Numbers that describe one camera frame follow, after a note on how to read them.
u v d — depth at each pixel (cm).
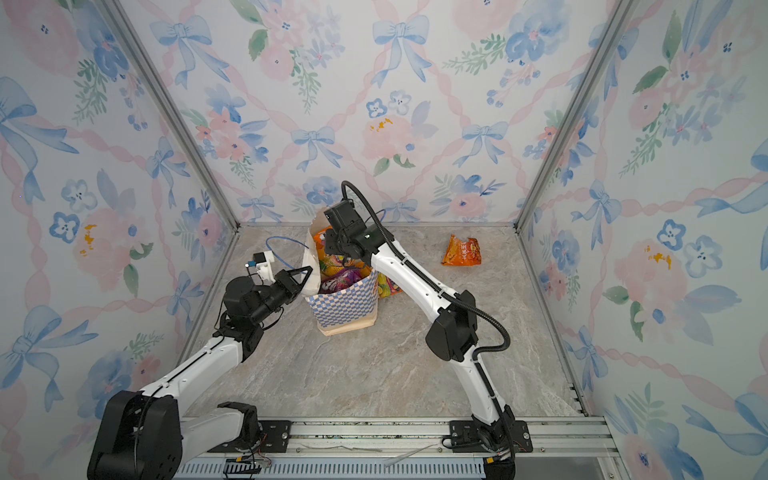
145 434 40
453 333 59
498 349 50
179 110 88
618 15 69
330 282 86
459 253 106
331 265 88
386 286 98
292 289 71
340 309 78
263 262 74
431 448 73
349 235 63
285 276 72
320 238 84
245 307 62
